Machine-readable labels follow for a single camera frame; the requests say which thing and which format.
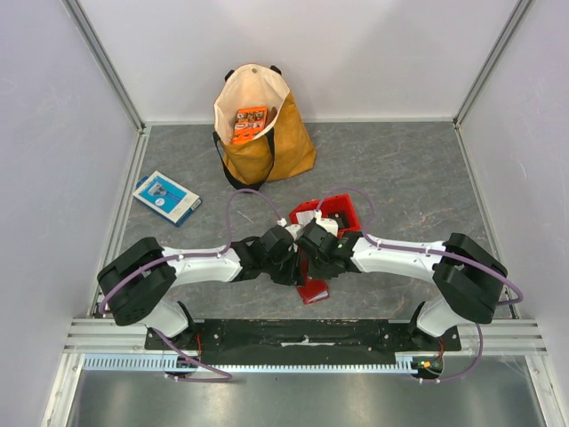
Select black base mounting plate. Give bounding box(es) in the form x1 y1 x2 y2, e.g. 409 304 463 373
171 319 461 356

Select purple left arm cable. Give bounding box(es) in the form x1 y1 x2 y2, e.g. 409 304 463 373
98 188 290 383

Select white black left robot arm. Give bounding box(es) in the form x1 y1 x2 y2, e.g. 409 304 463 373
97 224 301 350

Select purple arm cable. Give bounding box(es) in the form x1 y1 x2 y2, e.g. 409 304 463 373
98 188 290 383
315 187 525 384

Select orange snack box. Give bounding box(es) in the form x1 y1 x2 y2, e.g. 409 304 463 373
231 106 268 145

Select aluminium frame rail left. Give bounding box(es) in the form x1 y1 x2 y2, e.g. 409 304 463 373
61 0 150 319

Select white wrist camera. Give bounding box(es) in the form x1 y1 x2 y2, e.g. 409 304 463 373
314 210 339 237
276 218 303 242

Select white slotted cable duct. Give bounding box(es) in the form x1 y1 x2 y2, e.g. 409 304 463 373
83 354 418 375

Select red plastic bin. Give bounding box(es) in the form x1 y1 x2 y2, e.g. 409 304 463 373
289 193 361 238

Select mustard yellow tote bag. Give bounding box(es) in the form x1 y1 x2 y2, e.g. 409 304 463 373
212 63 317 190

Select white card stack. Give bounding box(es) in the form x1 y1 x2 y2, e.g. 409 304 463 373
295 210 316 226

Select aluminium frame rail right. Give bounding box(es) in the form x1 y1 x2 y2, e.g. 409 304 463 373
454 1 537 292

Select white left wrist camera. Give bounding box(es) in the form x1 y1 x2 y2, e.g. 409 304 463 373
276 218 303 242

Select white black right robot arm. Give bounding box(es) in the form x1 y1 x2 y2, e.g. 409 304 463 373
296 220 508 350

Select aluminium front frame rail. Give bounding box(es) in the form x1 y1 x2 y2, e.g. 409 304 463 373
64 318 548 356

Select red leather card holder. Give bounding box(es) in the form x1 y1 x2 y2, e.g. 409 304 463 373
297 254 330 305

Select aluminium frame rail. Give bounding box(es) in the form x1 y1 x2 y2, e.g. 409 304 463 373
64 318 548 356
61 0 150 319
454 1 537 292

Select blue white razor package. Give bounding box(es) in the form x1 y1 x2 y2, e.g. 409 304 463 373
132 171 202 227

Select black cards in bin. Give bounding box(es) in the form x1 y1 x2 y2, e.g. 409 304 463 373
332 212 350 230

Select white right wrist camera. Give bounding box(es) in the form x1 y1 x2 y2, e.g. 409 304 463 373
314 210 339 237

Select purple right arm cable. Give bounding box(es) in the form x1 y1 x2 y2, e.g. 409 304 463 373
315 187 525 384

